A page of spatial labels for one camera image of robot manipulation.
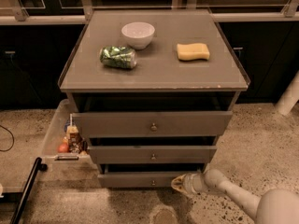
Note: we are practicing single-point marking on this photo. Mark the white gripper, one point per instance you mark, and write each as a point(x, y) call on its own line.
point(192, 184)

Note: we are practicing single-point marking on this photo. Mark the grey bottom drawer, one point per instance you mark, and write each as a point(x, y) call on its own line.
point(144, 175)

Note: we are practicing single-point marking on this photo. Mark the grey drawer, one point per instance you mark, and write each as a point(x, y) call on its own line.
point(152, 154)
point(144, 175)
point(152, 124)

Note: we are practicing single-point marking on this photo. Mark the grey middle drawer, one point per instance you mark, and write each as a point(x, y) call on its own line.
point(152, 154)

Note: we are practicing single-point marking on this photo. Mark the grey top drawer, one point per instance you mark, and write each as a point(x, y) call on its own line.
point(152, 124)

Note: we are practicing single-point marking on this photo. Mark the grey wooden drawer cabinet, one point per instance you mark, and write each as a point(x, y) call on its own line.
point(160, 82)

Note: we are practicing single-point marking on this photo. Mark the brown snack package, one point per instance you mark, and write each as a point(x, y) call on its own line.
point(74, 139)

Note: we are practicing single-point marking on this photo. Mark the clear plastic storage bin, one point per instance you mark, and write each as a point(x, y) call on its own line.
point(56, 135)

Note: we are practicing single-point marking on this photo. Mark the small orange fruit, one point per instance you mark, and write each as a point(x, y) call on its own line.
point(63, 148)

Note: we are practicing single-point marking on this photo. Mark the yellow sponge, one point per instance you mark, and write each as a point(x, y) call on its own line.
point(194, 51)

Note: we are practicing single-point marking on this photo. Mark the black pole stand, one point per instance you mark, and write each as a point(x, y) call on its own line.
point(38, 166)

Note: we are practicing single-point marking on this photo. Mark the crushed green soda can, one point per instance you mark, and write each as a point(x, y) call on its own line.
point(118, 57)

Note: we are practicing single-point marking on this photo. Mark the white ceramic bowl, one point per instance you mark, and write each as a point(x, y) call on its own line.
point(137, 35)

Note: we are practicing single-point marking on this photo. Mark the white cylindrical post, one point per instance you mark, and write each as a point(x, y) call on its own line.
point(289, 98)

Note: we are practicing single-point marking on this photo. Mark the metal window frame rail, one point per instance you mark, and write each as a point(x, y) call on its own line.
point(76, 11)

